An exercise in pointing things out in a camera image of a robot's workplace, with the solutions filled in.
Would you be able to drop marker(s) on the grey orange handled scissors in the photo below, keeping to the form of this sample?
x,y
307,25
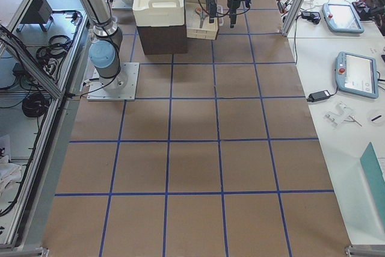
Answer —
x,y
201,15

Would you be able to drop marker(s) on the wooden drawer with white handle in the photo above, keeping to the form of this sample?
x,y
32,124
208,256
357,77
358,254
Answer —
x,y
199,28

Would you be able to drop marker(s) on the dark wooden drawer cabinet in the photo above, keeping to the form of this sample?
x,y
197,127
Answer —
x,y
163,39

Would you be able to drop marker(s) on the white plastic tray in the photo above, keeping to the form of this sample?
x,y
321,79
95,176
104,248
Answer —
x,y
158,13

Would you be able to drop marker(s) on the far teach pendant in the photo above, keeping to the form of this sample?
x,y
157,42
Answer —
x,y
342,18

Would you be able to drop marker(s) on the teach pendant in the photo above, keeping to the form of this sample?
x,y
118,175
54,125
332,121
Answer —
x,y
356,74
342,18

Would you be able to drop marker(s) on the black power adapter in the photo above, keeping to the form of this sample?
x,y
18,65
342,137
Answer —
x,y
319,96

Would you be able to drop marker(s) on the near teach pendant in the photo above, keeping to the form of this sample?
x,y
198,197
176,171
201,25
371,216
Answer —
x,y
356,74

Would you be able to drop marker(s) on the teal board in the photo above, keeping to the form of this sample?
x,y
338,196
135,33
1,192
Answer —
x,y
375,178

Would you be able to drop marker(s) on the aluminium frame post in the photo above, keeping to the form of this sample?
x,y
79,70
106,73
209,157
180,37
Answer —
x,y
296,1

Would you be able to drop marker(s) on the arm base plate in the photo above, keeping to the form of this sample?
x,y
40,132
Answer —
x,y
122,88

